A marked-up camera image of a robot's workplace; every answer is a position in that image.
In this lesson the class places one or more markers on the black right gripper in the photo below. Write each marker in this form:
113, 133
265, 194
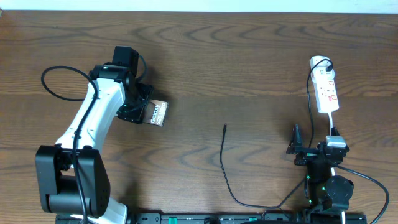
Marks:
306, 155

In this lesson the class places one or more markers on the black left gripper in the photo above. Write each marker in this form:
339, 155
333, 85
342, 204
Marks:
134, 114

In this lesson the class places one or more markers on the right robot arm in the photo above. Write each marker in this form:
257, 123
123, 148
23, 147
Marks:
328, 193

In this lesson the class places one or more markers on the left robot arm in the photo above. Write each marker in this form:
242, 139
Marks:
71, 176

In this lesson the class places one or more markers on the white power strip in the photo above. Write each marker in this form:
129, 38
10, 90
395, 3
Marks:
325, 90

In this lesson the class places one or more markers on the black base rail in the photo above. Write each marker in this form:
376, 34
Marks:
156, 218

